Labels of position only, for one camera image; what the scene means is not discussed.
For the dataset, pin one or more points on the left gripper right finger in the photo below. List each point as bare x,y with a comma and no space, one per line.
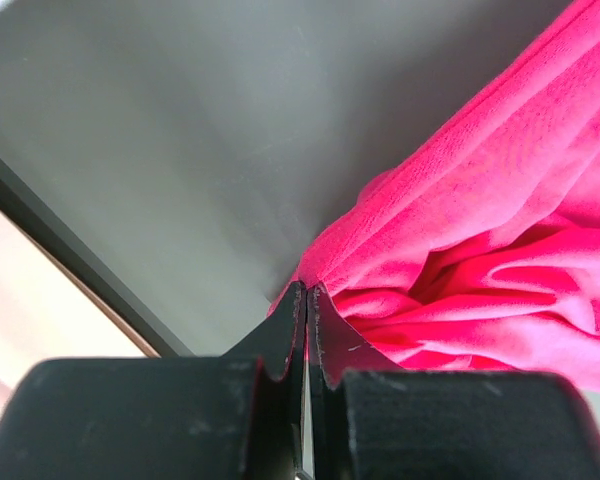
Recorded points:
375,420

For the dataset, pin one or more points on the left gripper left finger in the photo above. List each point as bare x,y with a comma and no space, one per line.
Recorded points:
234,416

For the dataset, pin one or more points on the pink t shirt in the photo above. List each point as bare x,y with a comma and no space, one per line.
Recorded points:
481,251

